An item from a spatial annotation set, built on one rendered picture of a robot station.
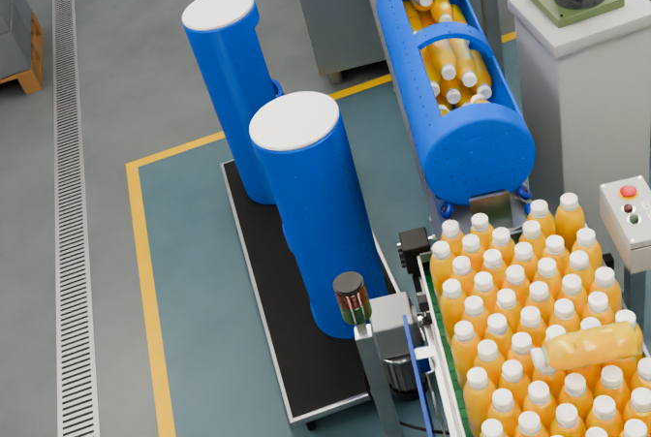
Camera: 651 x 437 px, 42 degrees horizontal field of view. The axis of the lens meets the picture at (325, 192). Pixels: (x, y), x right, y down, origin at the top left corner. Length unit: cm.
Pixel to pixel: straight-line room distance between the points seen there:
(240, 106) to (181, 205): 90
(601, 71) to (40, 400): 240
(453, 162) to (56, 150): 307
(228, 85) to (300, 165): 88
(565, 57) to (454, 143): 53
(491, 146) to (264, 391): 147
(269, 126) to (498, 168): 74
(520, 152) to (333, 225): 74
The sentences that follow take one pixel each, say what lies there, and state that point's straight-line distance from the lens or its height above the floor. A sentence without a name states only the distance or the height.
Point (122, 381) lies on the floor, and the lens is 349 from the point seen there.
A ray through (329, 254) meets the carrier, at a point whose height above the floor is 59.
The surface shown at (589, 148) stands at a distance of 276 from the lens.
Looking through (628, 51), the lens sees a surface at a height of 104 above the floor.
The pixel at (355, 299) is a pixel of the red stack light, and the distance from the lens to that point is 172.
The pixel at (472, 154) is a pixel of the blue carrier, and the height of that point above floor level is 113.
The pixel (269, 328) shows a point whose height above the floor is 15.
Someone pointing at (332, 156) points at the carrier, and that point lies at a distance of 253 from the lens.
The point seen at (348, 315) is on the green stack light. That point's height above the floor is 119.
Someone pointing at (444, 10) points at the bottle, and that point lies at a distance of 273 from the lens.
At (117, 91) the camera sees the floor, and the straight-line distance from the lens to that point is 513.
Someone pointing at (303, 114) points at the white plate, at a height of 104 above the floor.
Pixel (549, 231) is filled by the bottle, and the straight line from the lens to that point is 208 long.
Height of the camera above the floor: 251
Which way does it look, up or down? 40 degrees down
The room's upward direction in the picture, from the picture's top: 17 degrees counter-clockwise
